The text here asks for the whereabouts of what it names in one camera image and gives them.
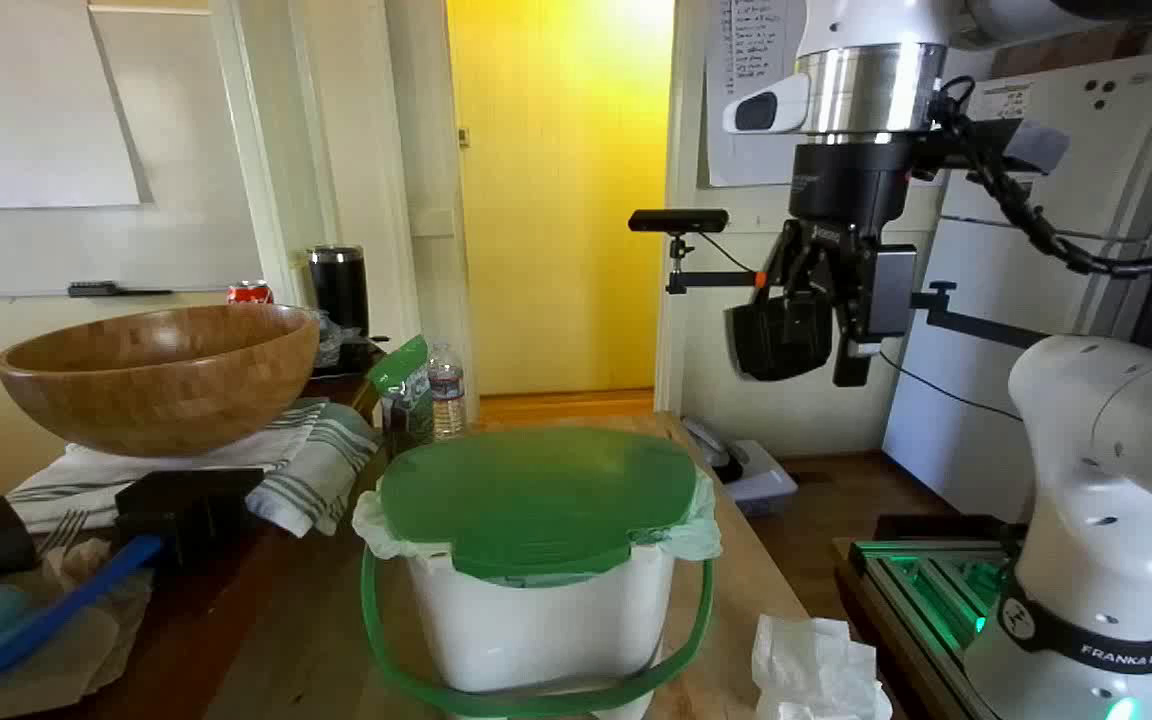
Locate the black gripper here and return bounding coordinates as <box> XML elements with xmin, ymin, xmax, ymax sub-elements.
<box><xmin>779</xmin><ymin>136</ymin><xmax>915</xmax><ymax>387</ymax></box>

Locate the green bin lid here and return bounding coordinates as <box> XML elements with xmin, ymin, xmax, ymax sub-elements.
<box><xmin>377</xmin><ymin>426</ymin><xmax>696</xmax><ymax>588</ymax></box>

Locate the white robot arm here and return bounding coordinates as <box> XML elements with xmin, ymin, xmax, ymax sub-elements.
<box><xmin>724</xmin><ymin>0</ymin><xmax>1152</xmax><ymax>720</ymax></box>

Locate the white compost bin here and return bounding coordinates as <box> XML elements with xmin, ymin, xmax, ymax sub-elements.
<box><xmin>409</xmin><ymin>548</ymin><xmax>677</xmax><ymax>717</ymax></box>

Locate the black hanging bag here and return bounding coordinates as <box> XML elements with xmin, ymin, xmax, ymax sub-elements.
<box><xmin>724</xmin><ymin>299</ymin><xmax>832</xmax><ymax>381</ymax></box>

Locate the white refrigerator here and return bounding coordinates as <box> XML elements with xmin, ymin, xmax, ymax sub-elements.
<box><xmin>884</xmin><ymin>52</ymin><xmax>1152</xmax><ymax>523</ymax></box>

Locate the crumpled white paper towel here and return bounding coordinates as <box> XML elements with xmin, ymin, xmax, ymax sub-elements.
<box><xmin>753</xmin><ymin>617</ymin><xmax>892</xmax><ymax>720</ymax></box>

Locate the clear water bottle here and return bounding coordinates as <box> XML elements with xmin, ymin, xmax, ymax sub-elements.
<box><xmin>426</xmin><ymin>352</ymin><xmax>464</xmax><ymax>439</ymax></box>

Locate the green food package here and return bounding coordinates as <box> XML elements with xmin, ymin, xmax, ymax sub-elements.
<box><xmin>360</xmin><ymin>336</ymin><xmax>430</xmax><ymax>451</ymax></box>

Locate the black travel mug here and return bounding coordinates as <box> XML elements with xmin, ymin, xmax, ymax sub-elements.
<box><xmin>308</xmin><ymin>249</ymin><xmax>366</xmax><ymax>336</ymax></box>

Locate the striped dish towel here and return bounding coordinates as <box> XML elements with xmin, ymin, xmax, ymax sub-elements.
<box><xmin>7</xmin><ymin>398</ymin><xmax>380</xmax><ymax>541</ymax></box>

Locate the red soda can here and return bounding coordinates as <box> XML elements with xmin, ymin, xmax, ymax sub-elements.
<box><xmin>226</xmin><ymin>279</ymin><xmax>272</xmax><ymax>302</ymax></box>

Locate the black box on table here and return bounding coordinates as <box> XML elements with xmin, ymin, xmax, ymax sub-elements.
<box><xmin>117</xmin><ymin>467</ymin><xmax>263</xmax><ymax>572</ymax></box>

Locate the large wooden bowl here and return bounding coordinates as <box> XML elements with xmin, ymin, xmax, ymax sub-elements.
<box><xmin>0</xmin><ymin>302</ymin><xmax>318</xmax><ymax>456</ymax></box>

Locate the black marker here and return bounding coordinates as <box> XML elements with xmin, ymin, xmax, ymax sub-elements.
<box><xmin>68</xmin><ymin>279</ymin><xmax>177</xmax><ymax>299</ymax></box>

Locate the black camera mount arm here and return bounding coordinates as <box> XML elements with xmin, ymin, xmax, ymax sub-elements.
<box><xmin>665</xmin><ymin>231</ymin><xmax>1040</xmax><ymax>346</ymax></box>

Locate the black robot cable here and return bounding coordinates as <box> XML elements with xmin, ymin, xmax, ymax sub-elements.
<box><xmin>926</xmin><ymin>70</ymin><xmax>1152</xmax><ymax>279</ymax></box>

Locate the black stereo camera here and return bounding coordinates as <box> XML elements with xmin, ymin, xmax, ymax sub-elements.
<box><xmin>629</xmin><ymin>207</ymin><xmax>726</xmax><ymax>235</ymax></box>

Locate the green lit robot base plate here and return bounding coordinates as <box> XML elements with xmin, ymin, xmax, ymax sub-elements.
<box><xmin>849</xmin><ymin>541</ymin><xmax>1010</xmax><ymax>668</ymax></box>

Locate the paper sheet on wall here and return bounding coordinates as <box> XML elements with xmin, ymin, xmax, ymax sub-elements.
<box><xmin>705</xmin><ymin>0</ymin><xmax>805</xmax><ymax>186</ymax></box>

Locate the green bin handle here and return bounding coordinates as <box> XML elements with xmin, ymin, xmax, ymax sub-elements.
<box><xmin>360</xmin><ymin>548</ymin><xmax>714</xmax><ymax>720</ymax></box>

